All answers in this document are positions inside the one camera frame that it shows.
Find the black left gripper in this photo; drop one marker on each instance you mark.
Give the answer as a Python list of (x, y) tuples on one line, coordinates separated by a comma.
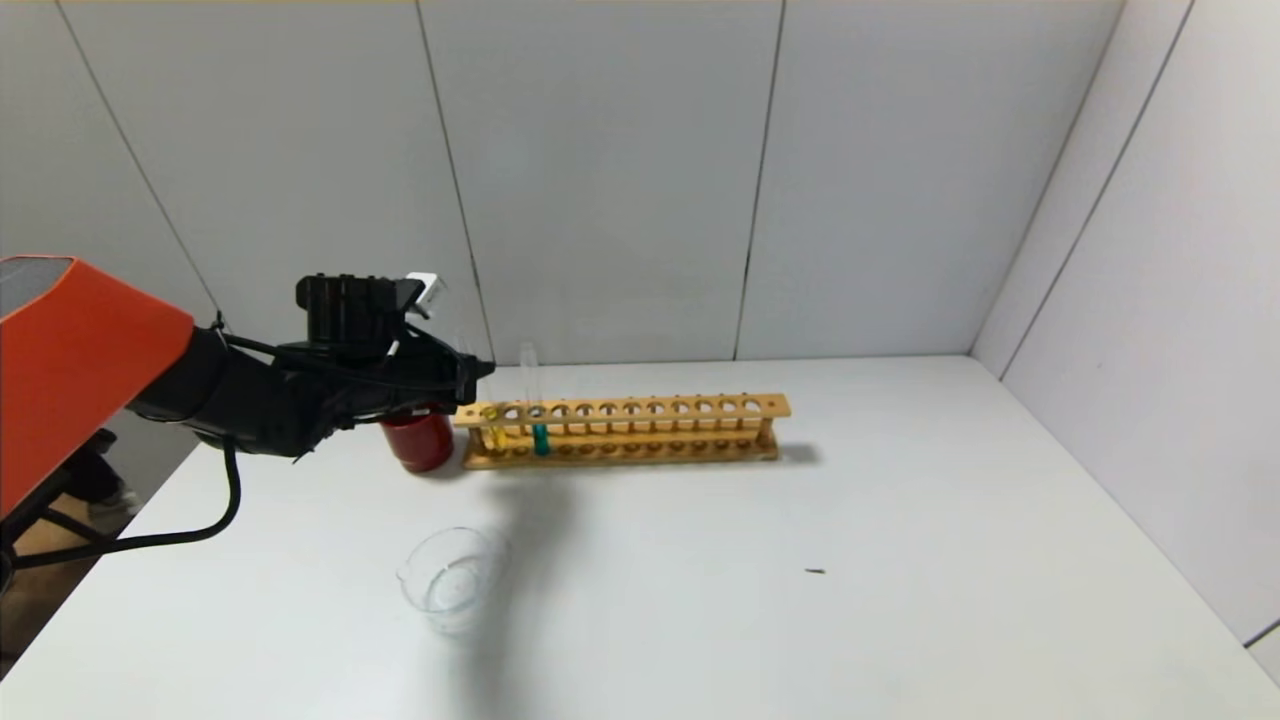
[(466, 377)]

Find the test tube with yellow pigment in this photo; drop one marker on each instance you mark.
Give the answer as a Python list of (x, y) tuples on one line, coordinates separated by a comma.
[(494, 435)]

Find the test tube with blue pigment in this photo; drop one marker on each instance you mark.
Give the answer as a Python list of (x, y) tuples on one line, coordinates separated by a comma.
[(541, 440)]

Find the orange and black left arm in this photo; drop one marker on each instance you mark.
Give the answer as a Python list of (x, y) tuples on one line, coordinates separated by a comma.
[(80, 370)]

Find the wooden test tube rack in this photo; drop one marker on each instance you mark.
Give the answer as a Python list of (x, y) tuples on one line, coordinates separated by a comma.
[(620, 405)]

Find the dark red plastic cup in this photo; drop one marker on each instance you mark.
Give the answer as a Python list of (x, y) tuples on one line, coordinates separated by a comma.
[(420, 445)]

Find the clear glass dish with spout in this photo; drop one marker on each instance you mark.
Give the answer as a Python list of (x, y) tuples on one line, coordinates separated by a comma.
[(450, 590)]

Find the white sneaker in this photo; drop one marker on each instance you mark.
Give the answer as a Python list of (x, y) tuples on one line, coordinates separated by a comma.
[(112, 503)]

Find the dark trouser leg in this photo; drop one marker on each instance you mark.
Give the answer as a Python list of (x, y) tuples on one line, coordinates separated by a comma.
[(92, 465)]

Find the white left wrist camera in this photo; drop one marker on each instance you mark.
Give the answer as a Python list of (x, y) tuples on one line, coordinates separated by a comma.
[(427, 290)]

